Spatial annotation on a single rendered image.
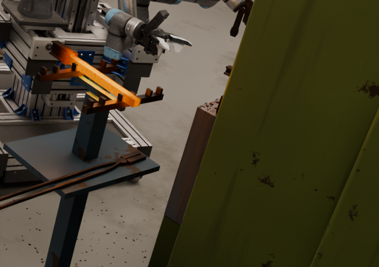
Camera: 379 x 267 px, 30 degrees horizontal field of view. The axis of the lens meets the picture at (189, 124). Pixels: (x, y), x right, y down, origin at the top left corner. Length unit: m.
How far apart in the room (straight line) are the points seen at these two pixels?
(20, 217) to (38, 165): 1.10
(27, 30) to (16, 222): 0.83
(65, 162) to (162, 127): 2.18
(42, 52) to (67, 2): 0.36
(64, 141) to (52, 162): 0.15
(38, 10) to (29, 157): 1.05
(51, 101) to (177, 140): 1.05
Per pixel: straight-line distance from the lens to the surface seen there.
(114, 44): 2.80
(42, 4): 3.10
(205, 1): 2.96
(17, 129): 3.47
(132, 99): 2.04
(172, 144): 4.16
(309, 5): 1.86
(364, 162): 1.76
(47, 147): 2.25
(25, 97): 3.57
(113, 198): 3.50
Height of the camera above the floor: 1.83
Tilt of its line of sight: 24 degrees down
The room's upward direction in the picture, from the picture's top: 17 degrees clockwise
